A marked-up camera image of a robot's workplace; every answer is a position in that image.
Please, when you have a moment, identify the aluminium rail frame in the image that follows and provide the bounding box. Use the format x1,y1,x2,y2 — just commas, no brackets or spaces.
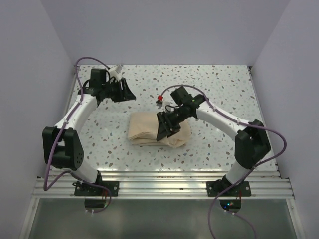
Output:
18,65,306,239

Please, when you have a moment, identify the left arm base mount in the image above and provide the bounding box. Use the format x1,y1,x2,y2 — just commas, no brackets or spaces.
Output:
72,181,120,197

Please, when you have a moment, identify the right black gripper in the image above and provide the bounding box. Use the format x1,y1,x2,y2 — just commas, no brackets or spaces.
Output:
157,105,191,140

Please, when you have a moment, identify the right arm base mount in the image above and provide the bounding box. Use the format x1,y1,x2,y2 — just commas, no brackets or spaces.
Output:
206,177,252,197

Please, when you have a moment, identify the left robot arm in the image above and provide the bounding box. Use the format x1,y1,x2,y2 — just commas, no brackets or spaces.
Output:
42,65,136,196

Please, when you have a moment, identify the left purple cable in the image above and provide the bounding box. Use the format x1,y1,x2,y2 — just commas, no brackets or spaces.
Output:
43,57,113,212

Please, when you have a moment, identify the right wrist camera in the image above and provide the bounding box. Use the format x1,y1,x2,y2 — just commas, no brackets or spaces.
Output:
156,95,169,107

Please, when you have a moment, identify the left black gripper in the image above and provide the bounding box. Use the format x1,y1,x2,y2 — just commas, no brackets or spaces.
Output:
102,78,136,103

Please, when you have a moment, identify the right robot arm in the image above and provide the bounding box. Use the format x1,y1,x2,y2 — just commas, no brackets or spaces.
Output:
156,86,271,196

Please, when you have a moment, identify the beige cloth mat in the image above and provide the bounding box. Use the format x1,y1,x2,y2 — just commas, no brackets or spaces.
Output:
128,112,191,148

